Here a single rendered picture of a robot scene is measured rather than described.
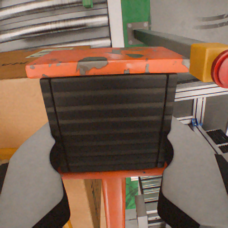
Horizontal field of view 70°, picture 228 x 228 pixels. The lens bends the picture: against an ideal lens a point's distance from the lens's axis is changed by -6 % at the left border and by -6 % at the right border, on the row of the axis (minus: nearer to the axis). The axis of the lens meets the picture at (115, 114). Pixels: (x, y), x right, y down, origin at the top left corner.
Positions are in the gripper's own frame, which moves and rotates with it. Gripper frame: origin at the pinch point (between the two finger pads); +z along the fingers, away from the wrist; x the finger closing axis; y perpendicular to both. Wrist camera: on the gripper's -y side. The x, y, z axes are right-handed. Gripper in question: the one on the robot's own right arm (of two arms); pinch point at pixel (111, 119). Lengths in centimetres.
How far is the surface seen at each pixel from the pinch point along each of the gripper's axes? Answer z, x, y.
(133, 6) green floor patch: 120, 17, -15
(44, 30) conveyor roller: 65, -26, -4
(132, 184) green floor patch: 118, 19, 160
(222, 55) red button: 16.9, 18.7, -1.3
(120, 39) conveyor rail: 61, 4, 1
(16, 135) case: 12.9, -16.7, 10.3
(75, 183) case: 12.7, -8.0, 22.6
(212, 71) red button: 17.2, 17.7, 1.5
